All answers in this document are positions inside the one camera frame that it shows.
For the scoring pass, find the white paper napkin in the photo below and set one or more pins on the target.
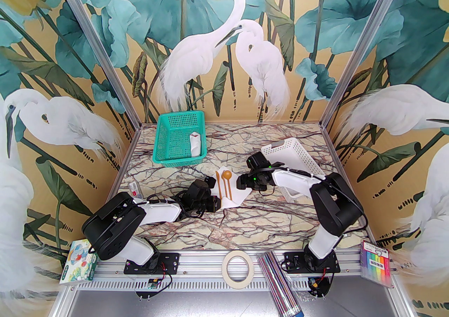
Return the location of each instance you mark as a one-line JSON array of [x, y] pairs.
[[238, 192]]

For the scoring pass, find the orange plastic fork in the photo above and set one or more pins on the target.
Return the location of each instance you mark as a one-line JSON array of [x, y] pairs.
[[222, 187]]

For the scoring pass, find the orange plastic spoon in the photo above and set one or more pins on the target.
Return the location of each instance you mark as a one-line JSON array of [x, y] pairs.
[[228, 175]]

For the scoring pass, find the orange plastic knife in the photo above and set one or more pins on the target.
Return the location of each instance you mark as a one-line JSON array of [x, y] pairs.
[[217, 182]]

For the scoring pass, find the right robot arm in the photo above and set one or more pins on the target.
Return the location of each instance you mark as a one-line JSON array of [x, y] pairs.
[[333, 206]]

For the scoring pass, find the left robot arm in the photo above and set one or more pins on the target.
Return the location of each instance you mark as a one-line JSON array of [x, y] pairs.
[[119, 224]]

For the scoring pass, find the rolled white napkin bundle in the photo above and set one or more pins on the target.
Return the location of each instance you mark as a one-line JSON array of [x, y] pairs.
[[195, 145]]

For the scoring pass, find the white tape roll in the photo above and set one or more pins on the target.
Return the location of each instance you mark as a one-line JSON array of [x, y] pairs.
[[226, 270]]

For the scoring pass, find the white perforated plastic basket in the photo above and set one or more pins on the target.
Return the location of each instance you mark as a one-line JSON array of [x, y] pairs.
[[294, 154]]

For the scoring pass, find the teal plastic mesh basket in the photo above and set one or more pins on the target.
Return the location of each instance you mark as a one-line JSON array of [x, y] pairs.
[[175, 140]]

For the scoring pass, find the small red white packet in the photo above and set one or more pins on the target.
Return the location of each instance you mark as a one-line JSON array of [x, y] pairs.
[[134, 189]]

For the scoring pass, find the shiny striped stick bundle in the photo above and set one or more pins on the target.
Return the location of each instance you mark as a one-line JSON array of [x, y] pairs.
[[279, 284]]

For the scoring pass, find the small circuit board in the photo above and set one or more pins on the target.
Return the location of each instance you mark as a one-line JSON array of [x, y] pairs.
[[316, 285], [151, 284]]

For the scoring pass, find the colourful cartoon print box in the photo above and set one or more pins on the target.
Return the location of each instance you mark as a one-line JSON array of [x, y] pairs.
[[80, 263]]

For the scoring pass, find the coloured marker pack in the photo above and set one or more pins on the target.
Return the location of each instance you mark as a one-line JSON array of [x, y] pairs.
[[377, 264]]

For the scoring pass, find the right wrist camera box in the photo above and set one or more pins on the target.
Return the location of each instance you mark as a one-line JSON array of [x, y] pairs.
[[257, 160]]

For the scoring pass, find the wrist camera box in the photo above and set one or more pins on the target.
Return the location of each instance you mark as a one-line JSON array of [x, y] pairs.
[[257, 160], [210, 182]]

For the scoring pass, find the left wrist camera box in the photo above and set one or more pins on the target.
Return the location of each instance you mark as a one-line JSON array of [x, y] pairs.
[[210, 182]]

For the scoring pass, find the aluminium front rail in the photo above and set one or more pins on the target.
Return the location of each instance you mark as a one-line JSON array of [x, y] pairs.
[[200, 268]]

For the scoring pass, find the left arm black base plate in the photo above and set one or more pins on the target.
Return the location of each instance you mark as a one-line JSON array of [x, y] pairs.
[[168, 261]]

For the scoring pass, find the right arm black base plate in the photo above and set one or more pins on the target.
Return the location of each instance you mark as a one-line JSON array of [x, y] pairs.
[[293, 262]]

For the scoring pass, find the aluminium frame post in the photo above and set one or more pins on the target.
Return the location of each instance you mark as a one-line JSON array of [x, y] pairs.
[[94, 38], [364, 38]]

